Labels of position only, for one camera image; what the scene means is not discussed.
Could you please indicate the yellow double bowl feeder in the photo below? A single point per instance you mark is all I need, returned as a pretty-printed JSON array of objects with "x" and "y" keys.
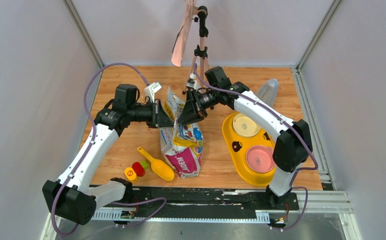
[{"x": 238, "y": 146}]

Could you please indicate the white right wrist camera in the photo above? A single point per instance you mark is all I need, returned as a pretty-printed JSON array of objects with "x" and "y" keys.
[{"x": 192, "y": 82}]

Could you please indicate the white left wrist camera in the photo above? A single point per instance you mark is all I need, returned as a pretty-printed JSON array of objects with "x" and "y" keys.
[{"x": 151, "y": 89}]

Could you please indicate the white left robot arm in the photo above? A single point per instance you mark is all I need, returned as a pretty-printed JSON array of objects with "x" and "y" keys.
[{"x": 71, "y": 196}]

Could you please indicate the pet food bag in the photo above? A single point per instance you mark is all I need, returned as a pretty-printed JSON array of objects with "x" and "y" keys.
[{"x": 181, "y": 145}]

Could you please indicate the yellow plastic scoop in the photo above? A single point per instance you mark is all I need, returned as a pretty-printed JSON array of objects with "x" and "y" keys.
[{"x": 159, "y": 167}]

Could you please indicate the red yellow green toy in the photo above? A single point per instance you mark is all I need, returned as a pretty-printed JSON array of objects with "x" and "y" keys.
[{"x": 136, "y": 171}]

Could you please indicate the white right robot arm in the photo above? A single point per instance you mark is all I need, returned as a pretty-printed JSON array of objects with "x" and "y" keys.
[{"x": 293, "y": 145}]

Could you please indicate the cream bowl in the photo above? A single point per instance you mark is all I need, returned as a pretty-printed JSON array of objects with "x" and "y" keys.
[{"x": 245, "y": 127}]

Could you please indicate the pink bowl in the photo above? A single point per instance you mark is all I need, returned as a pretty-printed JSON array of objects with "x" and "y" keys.
[{"x": 259, "y": 158}]

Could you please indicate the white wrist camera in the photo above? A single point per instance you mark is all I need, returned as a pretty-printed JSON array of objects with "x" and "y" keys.
[
  {"x": 192, "y": 82},
  {"x": 151, "y": 89}
]

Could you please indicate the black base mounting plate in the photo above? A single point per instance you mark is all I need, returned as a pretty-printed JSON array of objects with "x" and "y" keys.
[{"x": 197, "y": 203}]

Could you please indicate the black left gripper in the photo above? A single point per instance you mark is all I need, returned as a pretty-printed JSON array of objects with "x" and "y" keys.
[{"x": 156, "y": 113}]

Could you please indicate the pink tripod stand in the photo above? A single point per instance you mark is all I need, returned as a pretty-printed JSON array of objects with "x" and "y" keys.
[{"x": 200, "y": 52}]

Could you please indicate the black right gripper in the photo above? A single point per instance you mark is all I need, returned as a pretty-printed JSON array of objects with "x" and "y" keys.
[{"x": 194, "y": 111}]

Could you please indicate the pink perforated board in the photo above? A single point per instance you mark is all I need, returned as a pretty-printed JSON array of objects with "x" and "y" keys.
[{"x": 182, "y": 36}]

